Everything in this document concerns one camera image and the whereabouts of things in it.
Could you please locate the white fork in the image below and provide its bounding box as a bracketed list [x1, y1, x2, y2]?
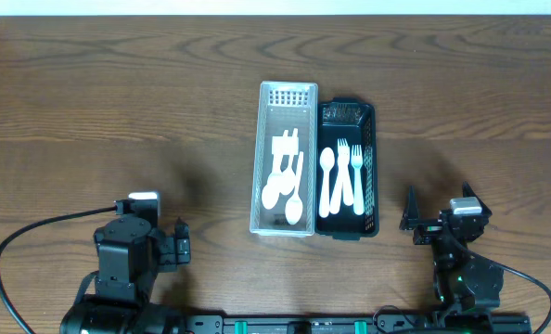
[351, 145, 365, 215]
[329, 153, 345, 214]
[337, 138, 353, 206]

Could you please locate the black plastic basket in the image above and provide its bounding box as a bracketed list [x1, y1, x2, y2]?
[314, 97, 379, 240]

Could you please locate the white label in clear basket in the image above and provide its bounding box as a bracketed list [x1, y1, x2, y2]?
[271, 136, 299, 156]

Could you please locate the clear plastic basket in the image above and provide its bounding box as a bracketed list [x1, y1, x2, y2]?
[250, 81, 318, 238]

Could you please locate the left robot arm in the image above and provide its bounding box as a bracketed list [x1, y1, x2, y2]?
[59, 199, 191, 333]

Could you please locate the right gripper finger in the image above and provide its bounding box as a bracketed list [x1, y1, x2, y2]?
[403, 186, 418, 221]
[462, 181, 492, 216]

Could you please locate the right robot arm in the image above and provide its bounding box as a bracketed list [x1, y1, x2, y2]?
[399, 183, 504, 328]

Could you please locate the white spoon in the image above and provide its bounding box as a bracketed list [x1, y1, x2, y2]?
[262, 180, 280, 210]
[285, 151, 304, 225]
[318, 148, 335, 218]
[267, 130, 288, 185]
[280, 128, 299, 196]

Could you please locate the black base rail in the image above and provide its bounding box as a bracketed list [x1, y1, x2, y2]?
[185, 313, 532, 334]

